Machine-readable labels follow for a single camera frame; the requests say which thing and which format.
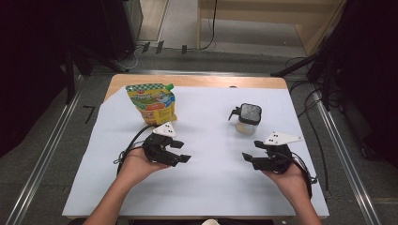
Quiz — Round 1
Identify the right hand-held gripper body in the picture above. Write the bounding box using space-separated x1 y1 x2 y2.
252 132 304 174

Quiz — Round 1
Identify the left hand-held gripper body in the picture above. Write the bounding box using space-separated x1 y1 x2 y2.
142 121 177 166

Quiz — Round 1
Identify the glass jar with black lid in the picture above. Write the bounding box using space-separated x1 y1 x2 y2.
227 102 263 136

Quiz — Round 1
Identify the yellow pouch with green cap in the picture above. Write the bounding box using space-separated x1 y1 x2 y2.
125 82 178 128

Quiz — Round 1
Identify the person's left hand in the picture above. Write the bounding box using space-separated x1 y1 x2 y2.
117 148 172 188

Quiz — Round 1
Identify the person's right hand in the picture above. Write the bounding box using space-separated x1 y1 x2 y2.
262 164 311 206

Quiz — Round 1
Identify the black tripod stand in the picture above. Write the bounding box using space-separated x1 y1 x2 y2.
62 43 128 105

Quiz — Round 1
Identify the dark cabinet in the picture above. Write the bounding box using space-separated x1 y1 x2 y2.
99 0 145 62

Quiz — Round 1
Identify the light wooden shelf unit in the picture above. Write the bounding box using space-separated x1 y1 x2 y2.
196 0 346 57

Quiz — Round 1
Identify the left hand-held gripper cable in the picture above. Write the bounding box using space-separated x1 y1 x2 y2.
114 125 155 175

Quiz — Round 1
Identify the hand-held gripper cable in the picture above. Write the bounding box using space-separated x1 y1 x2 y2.
281 151 319 200
114 125 155 175

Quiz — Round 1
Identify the right hand-held gripper cable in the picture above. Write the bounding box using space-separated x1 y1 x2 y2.
281 151 319 200

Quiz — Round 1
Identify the black floor cable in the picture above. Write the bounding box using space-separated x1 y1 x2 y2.
285 55 330 192

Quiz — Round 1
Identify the metal floor rail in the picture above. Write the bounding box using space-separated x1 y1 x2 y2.
312 90 382 225
5 74 84 225

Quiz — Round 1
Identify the black stand with cables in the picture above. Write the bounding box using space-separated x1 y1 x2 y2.
270 31 348 111

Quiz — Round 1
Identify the black hanging cable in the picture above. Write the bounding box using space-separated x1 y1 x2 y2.
199 0 219 52

